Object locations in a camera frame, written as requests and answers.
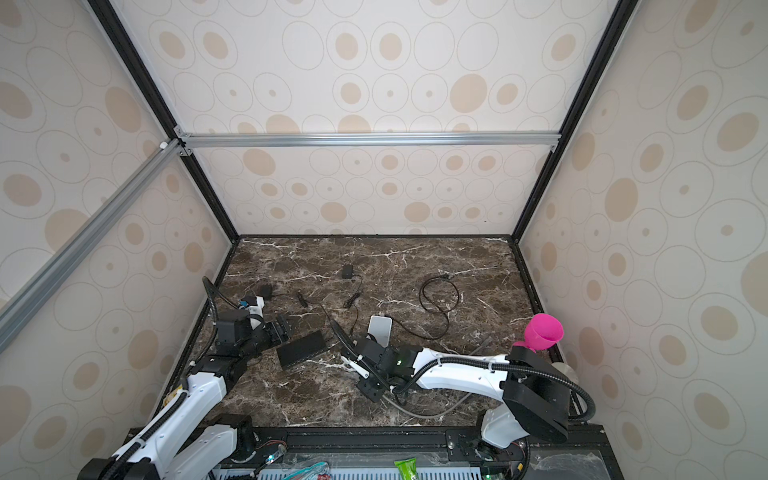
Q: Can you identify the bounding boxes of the black coiled cable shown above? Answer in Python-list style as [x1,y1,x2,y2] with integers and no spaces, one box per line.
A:
[383,274,461,342]

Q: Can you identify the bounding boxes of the diagonal aluminium rail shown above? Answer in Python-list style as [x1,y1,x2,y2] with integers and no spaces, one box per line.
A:
[1,139,181,350]

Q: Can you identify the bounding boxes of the green tube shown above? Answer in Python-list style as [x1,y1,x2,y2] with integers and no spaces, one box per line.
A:
[394,458,420,480]

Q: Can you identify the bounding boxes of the black network switch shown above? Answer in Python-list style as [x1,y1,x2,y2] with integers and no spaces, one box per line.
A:
[277,330,328,371]

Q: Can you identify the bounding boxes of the pink plastic goblet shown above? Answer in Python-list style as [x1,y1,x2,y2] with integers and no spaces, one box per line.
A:
[514,313,564,352]

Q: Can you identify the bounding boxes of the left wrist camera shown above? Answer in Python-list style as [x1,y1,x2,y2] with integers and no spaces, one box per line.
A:
[239,295,265,330]

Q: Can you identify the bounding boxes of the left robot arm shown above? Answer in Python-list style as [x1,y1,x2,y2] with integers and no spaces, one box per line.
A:
[77,277,290,479]

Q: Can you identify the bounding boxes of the horizontal aluminium rail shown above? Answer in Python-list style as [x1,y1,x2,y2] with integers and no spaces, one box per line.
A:
[181,131,561,148]

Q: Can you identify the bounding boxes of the black power adapter with cable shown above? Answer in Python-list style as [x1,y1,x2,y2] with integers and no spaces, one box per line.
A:
[263,285,339,340]

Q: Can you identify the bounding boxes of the teal patterned item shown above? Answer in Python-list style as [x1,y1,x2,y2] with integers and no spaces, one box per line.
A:
[284,462,330,480]

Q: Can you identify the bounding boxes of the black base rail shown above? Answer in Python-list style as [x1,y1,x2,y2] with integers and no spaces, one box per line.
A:
[221,424,616,468]

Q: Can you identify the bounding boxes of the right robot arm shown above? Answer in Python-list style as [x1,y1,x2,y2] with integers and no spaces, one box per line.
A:
[340,336,597,449]

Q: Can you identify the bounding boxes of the white router box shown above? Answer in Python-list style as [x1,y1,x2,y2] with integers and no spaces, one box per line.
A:
[367,315,393,348]

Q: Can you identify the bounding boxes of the glass jar metal lid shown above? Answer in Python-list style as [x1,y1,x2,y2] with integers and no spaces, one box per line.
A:
[552,362,579,384]

